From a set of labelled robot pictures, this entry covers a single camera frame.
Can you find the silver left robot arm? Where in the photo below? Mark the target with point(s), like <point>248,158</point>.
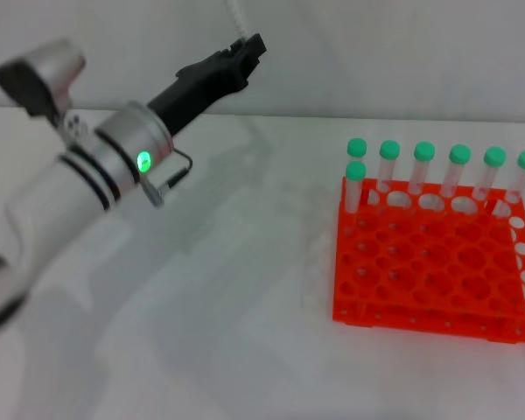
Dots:
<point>70,197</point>

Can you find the orange test tube rack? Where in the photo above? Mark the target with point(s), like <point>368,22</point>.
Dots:
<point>429,267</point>

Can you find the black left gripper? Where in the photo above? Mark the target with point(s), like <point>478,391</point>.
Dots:
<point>201,83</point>

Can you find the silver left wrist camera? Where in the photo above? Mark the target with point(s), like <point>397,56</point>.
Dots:
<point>44,74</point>

